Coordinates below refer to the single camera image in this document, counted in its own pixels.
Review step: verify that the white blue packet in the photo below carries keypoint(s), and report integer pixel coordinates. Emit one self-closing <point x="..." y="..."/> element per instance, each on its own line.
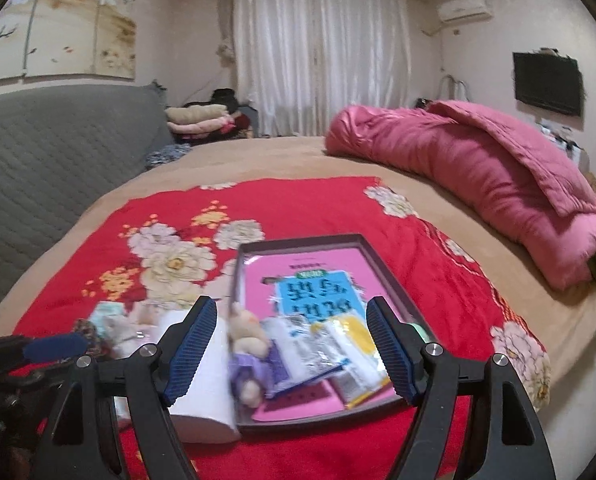
<point x="285" y="350"/>

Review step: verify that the metal tube rack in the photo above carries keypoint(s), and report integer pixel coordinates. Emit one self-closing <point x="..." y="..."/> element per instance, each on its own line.
<point x="445" y="82"/>

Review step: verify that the green floral tissue packet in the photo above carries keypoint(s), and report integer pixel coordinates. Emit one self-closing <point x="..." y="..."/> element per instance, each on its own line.
<point x="105" y="312"/>

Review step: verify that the cream folded cloth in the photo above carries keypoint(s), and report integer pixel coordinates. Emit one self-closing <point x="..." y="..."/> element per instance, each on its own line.
<point x="198" y="112"/>

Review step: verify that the white toilet paper roll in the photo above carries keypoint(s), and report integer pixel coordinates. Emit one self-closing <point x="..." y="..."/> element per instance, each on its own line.
<point x="208" y="400"/>

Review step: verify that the red floral blanket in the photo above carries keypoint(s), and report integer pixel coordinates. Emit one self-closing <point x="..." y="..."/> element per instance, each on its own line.
<point x="328" y="210"/>

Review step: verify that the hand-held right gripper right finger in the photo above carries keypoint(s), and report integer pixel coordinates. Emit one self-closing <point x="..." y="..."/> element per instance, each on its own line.
<point x="392" y="355"/>

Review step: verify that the pink folded cloth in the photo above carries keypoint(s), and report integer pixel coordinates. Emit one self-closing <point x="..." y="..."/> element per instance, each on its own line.
<point x="203" y="127"/>

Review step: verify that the black bag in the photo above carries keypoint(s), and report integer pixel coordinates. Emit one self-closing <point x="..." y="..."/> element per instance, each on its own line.
<point x="422" y="103"/>

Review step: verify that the black wall television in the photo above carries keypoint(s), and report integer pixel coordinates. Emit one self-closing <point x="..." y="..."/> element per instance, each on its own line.
<point x="547" y="82"/>

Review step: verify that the pink quilt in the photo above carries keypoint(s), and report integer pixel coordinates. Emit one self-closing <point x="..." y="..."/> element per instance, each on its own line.
<point x="477" y="170"/>

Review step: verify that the grey quilted headboard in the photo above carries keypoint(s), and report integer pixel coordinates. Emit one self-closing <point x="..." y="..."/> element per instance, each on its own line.
<point x="53" y="160"/>

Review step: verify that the floral wall painting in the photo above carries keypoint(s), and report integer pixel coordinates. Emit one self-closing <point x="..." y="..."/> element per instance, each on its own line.
<point x="78" y="25"/>

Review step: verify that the yellow white packet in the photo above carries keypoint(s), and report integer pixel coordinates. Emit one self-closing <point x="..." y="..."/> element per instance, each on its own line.
<point x="353" y="350"/>

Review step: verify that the dark cardboard box tray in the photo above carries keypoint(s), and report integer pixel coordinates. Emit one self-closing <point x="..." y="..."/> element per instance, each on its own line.
<point x="385" y="275"/>

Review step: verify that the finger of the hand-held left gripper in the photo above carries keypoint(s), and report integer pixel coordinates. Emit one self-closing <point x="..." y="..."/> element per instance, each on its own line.
<point x="53" y="347"/>

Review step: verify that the pink book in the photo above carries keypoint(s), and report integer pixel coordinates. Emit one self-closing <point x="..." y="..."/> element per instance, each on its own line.
<point x="268" y="270"/>

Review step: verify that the leopard print pouch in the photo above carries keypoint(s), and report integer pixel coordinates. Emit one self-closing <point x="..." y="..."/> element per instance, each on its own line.
<point x="85" y="332"/>

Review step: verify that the white air conditioner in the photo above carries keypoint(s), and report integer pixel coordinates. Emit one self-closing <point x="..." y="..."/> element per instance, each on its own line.
<point x="465" y="7"/>

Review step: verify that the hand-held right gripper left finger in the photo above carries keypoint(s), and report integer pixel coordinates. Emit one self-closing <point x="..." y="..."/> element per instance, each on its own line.
<point x="193" y="355"/>

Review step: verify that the teddy bear purple dress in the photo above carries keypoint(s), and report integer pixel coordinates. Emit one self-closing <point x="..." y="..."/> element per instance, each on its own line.
<point x="248" y="335"/>

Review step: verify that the blue patterned cloth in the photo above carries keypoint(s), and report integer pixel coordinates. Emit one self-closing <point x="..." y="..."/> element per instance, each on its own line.
<point x="168" y="155"/>

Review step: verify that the beige bed sheet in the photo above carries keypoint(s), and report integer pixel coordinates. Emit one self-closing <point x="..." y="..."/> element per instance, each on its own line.
<point x="278" y="155"/>

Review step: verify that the white curtain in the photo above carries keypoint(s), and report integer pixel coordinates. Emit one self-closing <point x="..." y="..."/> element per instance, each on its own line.
<point x="318" y="50"/>

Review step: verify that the small items under television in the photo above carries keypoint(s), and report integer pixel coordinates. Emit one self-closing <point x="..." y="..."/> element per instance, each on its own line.
<point x="562" y="140"/>

